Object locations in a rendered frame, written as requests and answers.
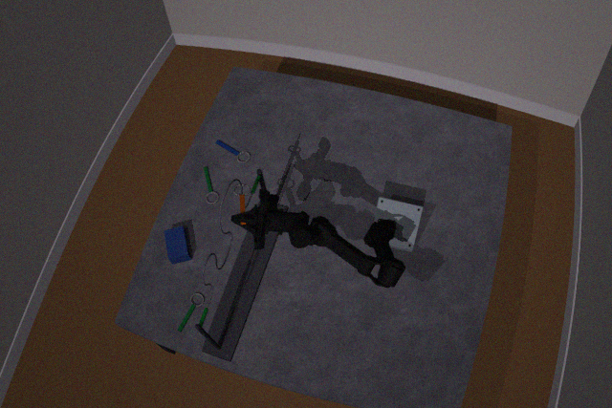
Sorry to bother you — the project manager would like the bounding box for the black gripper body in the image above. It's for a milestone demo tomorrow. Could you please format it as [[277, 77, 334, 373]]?
[[254, 189, 288, 249]]

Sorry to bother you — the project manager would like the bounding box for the orange handle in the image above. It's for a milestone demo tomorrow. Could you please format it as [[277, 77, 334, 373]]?
[[232, 184, 251, 225]]

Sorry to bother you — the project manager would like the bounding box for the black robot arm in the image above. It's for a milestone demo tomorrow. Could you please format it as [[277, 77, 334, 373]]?
[[286, 211, 406, 289]]

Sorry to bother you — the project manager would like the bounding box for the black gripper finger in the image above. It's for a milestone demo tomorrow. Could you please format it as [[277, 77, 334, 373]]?
[[231, 204, 257, 225], [231, 219, 255, 236]]

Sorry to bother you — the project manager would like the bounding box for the blue handle with grey loop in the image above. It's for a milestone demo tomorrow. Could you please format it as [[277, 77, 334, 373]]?
[[216, 140, 251, 162]]

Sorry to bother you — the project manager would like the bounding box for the blue block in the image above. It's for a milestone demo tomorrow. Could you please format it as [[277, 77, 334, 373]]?
[[164, 226, 192, 265]]

